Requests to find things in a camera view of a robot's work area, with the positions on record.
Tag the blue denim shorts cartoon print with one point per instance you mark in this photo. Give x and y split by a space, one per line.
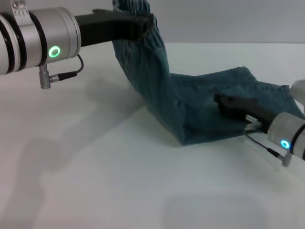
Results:
166 95

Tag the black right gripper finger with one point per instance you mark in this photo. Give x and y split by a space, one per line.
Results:
224 100

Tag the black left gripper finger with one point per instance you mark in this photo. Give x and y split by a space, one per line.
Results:
145 25

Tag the left robot arm silver white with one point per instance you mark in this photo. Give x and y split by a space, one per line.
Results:
35 38

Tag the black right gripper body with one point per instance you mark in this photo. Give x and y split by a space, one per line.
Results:
252 109

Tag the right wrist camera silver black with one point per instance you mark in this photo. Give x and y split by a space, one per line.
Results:
299 93

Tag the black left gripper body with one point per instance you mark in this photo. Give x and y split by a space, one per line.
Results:
102 26

